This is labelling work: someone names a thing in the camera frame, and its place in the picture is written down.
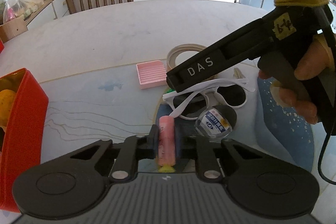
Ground pink tube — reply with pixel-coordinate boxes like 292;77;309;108
158;115;176;173

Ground white sunglasses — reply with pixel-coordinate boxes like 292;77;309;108
162;78;255;121

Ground person right hand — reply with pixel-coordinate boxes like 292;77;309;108
257;34;332;125

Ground pink ridged soap dish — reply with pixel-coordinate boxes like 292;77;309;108
136;60;166;89

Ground beige tape roll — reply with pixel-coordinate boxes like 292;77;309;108
166;44;206;71

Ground red tin tray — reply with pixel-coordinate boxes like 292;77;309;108
1;68;49;213

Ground orange fruit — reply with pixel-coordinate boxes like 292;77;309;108
0;89;17;126

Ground white wooden cabinet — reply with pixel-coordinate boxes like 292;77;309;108
1;0;69;43

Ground plastic bag with items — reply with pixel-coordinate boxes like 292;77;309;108
3;0;44;23

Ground black cable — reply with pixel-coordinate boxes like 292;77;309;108
317;129;336;185

